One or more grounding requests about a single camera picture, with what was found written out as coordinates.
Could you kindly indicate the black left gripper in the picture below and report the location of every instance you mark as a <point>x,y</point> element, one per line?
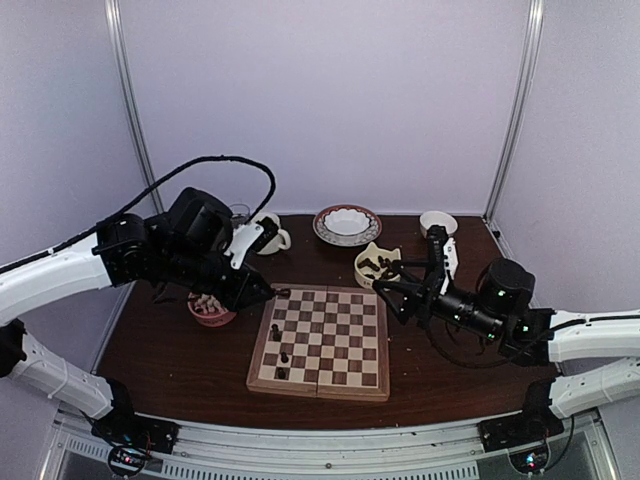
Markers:
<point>241,295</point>

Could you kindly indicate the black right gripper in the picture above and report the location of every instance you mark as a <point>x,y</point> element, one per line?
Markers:
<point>413,295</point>

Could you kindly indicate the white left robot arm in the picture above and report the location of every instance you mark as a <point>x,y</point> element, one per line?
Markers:
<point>110,256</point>

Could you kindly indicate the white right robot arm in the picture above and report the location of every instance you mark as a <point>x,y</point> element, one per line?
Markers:
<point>607,345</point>

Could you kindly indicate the wooden chess board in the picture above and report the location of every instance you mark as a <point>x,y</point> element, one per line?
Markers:
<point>337,341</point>

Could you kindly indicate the cream cat-ear bowl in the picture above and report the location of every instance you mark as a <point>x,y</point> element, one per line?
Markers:
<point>374,263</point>

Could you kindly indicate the pink bowl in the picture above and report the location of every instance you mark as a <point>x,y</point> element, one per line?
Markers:
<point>208,311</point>

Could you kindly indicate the cream ribbed mug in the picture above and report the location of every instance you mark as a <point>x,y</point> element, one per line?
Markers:
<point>281,241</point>

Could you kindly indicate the small white floral bowl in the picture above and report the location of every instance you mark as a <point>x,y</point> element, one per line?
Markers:
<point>437,218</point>

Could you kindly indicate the clear drinking glass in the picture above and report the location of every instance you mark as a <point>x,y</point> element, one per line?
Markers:
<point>240,214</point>

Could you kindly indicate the white scalloped bowl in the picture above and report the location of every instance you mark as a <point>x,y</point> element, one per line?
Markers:
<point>346,221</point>

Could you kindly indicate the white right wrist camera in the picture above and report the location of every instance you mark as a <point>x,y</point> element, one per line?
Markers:
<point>442,261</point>

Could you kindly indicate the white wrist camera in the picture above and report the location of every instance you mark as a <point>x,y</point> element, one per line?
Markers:
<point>247,238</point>
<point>442,261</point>

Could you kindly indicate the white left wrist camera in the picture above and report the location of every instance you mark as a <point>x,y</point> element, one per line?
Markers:
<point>247,238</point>

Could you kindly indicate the aluminium front rail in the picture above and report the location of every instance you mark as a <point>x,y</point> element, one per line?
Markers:
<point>451,450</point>

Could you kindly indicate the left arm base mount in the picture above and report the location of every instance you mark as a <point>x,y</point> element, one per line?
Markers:
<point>145,434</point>

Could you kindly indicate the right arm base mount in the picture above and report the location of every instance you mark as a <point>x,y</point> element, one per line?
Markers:
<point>514,431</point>

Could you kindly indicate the right aluminium frame post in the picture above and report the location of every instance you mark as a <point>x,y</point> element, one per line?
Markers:
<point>527,69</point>

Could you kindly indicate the aluminium frame post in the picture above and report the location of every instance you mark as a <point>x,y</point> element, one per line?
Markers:
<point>527,69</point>
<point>118,42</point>

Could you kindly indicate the left aluminium frame post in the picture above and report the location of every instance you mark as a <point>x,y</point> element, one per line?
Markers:
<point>118,42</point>

